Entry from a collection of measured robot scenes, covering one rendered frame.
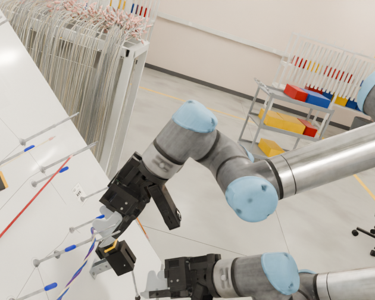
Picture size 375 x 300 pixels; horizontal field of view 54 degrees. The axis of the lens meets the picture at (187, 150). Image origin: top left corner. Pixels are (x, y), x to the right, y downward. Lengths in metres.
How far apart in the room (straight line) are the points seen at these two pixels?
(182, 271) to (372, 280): 0.37
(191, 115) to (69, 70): 0.81
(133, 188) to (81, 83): 0.72
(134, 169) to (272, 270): 0.32
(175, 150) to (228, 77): 8.23
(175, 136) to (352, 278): 0.44
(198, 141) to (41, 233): 0.35
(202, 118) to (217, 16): 8.12
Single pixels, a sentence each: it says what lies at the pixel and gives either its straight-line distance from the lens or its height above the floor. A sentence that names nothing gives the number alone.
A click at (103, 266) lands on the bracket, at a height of 1.07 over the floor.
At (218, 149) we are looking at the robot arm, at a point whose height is 1.41.
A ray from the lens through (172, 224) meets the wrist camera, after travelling 0.78.
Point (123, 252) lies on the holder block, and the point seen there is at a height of 1.13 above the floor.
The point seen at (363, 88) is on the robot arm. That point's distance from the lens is 0.90.
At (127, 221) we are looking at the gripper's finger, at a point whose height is 1.23.
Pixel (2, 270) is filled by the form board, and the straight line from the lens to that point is 0.69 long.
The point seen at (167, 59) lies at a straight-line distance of 8.88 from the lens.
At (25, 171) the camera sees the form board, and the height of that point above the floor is 1.24.
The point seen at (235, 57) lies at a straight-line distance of 8.84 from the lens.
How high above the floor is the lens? 1.65
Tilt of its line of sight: 21 degrees down
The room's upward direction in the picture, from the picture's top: 18 degrees clockwise
